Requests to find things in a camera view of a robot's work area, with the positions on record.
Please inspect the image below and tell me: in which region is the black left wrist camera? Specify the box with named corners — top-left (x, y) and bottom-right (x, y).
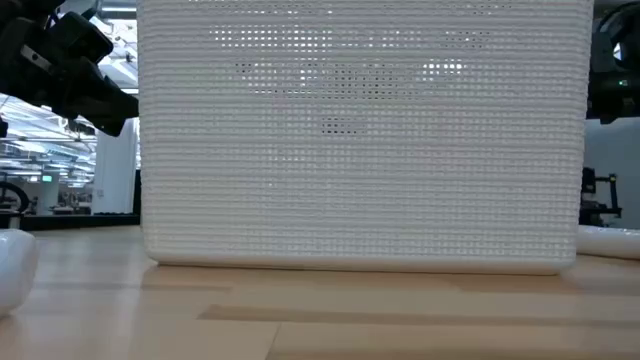
top-left (48, 10), bottom-right (116, 65)

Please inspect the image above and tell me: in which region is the black round wheel frame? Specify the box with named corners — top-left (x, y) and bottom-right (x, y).
top-left (0, 180), bottom-right (31, 216)

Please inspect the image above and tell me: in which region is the black equipment stand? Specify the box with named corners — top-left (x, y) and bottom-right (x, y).
top-left (578, 166), bottom-right (624, 227)

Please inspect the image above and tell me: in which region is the white woven plastic basket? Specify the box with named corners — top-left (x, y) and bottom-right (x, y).
top-left (136, 0), bottom-right (595, 276)

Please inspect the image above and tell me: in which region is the white gauze roll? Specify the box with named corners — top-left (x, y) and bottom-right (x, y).
top-left (0, 228), bottom-right (40, 317)
top-left (576, 224), bottom-right (640, 262)

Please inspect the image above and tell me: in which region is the white square pillar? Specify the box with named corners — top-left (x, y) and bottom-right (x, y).
top-left (91, 118), bottom-right (139, 216)

